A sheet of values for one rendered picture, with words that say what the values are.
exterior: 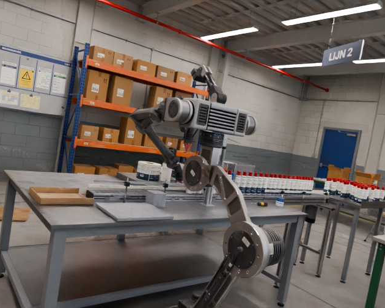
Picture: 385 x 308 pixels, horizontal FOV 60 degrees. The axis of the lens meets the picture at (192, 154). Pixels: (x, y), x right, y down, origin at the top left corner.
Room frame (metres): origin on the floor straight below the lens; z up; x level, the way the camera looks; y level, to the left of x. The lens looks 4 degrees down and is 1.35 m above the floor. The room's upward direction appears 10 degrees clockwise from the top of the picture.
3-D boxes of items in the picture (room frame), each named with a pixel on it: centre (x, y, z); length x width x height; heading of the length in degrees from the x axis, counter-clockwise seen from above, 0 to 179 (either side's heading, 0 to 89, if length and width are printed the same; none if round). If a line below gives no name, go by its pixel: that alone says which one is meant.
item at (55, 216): (2.65, 0.17, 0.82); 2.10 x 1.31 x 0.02; 129
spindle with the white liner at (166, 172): (2.74, 0.19, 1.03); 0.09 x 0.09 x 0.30
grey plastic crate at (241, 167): (4.79, -0.59, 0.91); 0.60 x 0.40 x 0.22; 132
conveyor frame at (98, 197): (2.57, -0.05, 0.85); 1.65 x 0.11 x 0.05; 129
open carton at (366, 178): (6.87, -3.65, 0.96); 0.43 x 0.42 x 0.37; 36
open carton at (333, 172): (7.36, -3.27, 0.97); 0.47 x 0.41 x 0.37; 125
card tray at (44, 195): (1.95, 0.73, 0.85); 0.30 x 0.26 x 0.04; 129
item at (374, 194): (4.04, -2.05, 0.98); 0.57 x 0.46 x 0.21; 39
